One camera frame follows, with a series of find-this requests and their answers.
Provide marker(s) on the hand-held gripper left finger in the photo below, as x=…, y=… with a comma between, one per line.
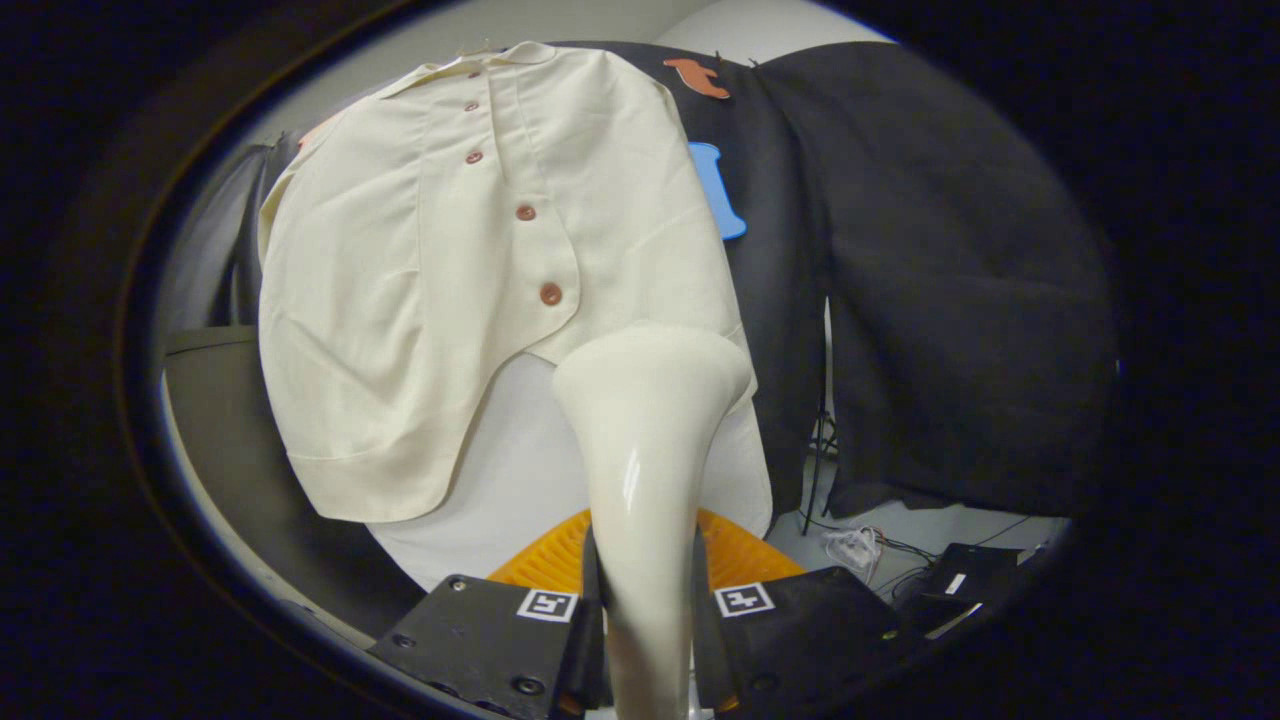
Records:
x=480, y=640

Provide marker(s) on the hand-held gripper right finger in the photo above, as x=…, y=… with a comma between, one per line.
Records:
x=810, y=635

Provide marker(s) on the cream garment steamer head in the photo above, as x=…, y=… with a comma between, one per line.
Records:
x=645, y=450

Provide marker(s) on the cream button-up shirt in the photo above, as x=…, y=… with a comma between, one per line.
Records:
x=400, y=300

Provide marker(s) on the clear plastic bag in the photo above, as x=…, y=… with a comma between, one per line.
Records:
x=852, y=550

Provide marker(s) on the black box device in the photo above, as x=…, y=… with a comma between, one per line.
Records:
x=960, y=580

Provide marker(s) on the grey cabinet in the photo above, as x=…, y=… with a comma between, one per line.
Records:
x=230, y=430

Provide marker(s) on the black backdrop cloth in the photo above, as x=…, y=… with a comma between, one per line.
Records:
x=950, y=300

